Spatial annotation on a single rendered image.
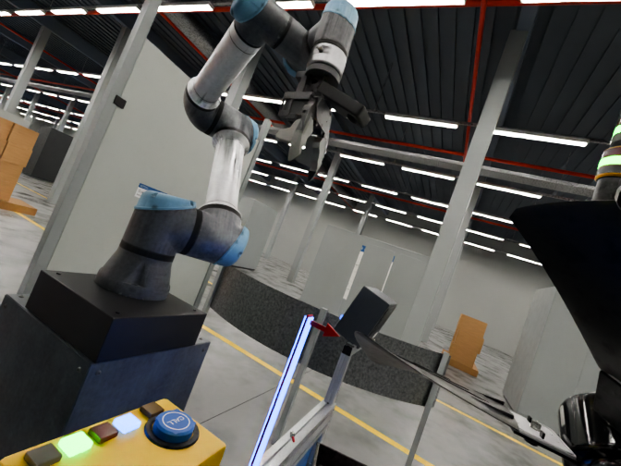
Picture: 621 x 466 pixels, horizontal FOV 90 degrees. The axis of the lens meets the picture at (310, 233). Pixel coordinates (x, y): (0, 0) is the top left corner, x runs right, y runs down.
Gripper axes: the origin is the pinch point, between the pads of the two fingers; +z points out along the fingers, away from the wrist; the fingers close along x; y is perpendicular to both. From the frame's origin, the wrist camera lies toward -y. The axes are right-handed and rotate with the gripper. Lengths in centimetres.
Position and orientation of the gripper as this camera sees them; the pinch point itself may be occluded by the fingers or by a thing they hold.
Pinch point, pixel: (304, 167)
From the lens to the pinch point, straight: 60.6
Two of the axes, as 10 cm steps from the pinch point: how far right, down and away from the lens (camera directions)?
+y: -8.9, -1.9, 4.1
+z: -2.7, 9.5, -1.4
